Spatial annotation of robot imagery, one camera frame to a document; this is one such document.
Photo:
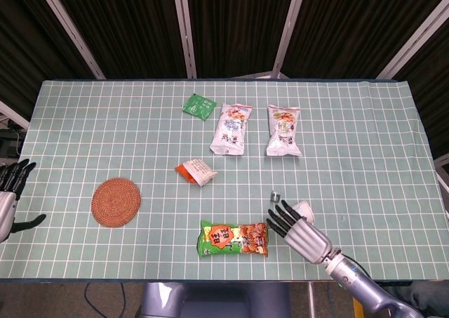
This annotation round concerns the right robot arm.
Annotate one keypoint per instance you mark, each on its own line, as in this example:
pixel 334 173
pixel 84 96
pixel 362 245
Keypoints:
pixel 354 279

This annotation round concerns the white screen frame post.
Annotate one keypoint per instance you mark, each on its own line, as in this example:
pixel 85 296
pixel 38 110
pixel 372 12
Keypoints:
pixel 184 30
pixel 415 40
pixel 442 174
pixel 14 116
pixel 70 30
pixel 289 30

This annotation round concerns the green checked tablecloth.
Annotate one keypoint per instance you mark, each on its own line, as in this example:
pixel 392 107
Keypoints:
pixel 105 139

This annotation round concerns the small grey metal part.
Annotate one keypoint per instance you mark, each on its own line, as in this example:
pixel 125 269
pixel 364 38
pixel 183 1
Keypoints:
pixel 274 196

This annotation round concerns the dark ribbed screen panel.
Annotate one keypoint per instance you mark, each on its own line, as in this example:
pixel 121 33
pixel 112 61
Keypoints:
pixel 431 86
pixel 28 33
pixel 238 23
pixel 350 23
pixel 122 23

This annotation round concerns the blue-grey robot torso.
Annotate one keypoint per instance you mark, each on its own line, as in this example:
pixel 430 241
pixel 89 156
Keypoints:
pixel 210 300

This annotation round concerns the black equipment box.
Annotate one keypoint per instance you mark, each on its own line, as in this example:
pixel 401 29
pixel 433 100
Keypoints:
pixel 8 144

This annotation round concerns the small green sachet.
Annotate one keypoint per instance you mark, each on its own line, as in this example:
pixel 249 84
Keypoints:
pixel 198 107

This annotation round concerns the white snack bag green print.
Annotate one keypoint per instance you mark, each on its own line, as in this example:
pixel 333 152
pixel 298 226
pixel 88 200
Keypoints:
pixel 284 132

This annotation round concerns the white snack bag blue print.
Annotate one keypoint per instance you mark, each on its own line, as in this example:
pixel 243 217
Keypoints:
pixel 231 128

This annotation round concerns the large green orange snack bag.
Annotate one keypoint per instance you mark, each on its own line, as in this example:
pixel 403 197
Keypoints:
pixel 231 240

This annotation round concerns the white floral paper cup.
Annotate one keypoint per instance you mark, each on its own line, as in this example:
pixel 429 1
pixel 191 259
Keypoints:
pixel 305 209

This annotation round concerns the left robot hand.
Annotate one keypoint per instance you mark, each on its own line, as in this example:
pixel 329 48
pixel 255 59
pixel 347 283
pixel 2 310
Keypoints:
pixel 7 205

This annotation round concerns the orange and white snack packet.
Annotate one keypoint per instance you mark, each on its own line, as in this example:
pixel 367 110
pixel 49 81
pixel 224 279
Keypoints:
pixel 200 170

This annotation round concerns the round woven rattan coaster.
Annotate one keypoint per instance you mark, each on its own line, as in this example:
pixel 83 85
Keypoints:
pixel 115 202

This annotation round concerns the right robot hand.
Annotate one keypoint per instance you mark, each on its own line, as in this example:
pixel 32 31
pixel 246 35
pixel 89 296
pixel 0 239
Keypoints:
pixel 305 240

